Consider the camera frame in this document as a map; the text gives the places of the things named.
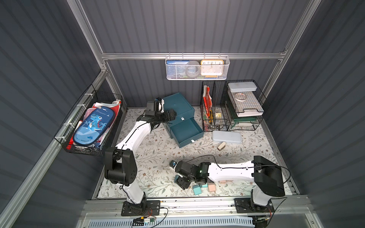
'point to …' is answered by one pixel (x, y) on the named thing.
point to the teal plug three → (197, 190)
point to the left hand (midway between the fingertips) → (172, 114)
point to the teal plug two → (205, 185)
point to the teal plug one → (172, 164)
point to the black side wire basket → (91, 102)
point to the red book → (207, 99)
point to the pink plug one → (223, 181)
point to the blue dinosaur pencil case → (94, 125)
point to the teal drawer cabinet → (184, 108)
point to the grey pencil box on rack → (241, 86)
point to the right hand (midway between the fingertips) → (181, 175)
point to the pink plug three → (211, 186)
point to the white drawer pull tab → (192, 140)
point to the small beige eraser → (221, 146)
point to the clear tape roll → (240, 97)
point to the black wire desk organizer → (231, 105)
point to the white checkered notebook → (252, 102)
